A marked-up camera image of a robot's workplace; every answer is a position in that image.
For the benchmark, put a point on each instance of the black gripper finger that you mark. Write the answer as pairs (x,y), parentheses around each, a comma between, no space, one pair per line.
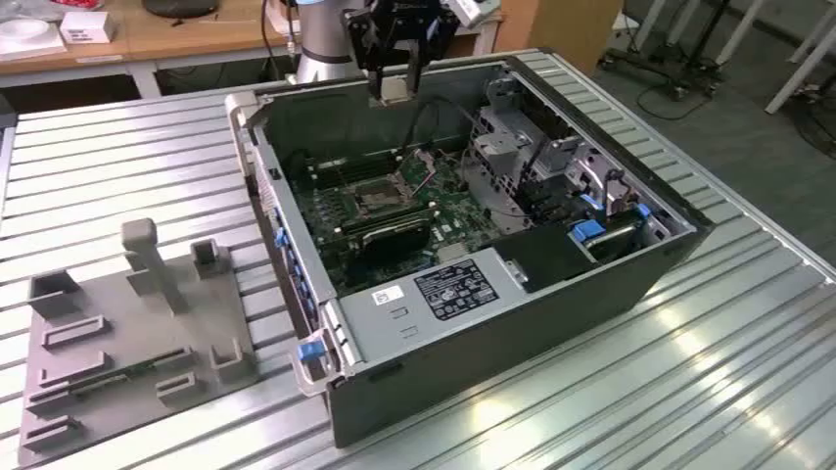
(416,68)
(373,73)

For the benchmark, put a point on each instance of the silver CPU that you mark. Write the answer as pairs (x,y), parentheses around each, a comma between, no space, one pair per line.
(396,90)

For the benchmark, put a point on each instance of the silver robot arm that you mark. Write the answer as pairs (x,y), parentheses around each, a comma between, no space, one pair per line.
(327,39)

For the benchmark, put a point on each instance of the CPU socket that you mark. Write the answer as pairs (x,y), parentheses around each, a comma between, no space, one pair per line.
(379,198)

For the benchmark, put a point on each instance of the grey metal drive cage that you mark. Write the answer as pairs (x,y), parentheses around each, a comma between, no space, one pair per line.
(496,147)

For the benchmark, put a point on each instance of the wooden cabinet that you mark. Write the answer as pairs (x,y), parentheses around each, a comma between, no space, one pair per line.
(575,29)

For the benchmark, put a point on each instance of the wooden desk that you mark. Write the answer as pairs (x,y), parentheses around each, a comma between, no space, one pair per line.
(196,34)

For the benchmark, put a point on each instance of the green motherboard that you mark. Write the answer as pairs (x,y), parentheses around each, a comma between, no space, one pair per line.
(457,220)

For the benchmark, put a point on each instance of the black round object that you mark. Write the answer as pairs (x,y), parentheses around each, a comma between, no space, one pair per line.
(179,7)

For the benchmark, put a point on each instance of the black expansion card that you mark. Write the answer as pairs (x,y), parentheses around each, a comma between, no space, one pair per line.
(392,242)

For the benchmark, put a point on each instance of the black plastic shroud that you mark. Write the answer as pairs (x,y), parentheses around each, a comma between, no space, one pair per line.
(535,259)

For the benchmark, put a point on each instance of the white cardboard box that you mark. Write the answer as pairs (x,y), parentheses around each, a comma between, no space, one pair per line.
(88,27)

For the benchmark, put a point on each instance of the black rolling stand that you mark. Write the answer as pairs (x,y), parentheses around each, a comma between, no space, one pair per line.
(711,29)

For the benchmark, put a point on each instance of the red packet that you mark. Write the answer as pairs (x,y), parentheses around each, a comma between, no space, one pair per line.
(79,4)

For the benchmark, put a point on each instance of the silver power supply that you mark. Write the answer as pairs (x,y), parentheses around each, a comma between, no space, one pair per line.
(385,333)

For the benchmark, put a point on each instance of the white bowl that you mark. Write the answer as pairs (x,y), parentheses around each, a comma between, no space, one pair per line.
(25,34)

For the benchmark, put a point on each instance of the blue case latch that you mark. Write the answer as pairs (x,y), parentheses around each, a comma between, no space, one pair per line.
(309,353)

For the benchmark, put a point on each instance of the white table leg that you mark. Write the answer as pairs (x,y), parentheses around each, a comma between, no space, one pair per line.
(801,73)

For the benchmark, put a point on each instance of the open PC case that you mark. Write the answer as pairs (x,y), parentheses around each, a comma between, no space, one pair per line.
(489,362)

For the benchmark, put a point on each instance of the grey parts rack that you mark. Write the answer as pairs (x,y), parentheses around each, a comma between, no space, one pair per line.
(131,318)

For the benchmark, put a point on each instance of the green RAM stick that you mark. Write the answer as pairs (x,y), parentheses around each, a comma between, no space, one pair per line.
(140,369)

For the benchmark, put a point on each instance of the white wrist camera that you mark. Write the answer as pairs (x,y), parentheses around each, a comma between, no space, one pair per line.
(467,11)

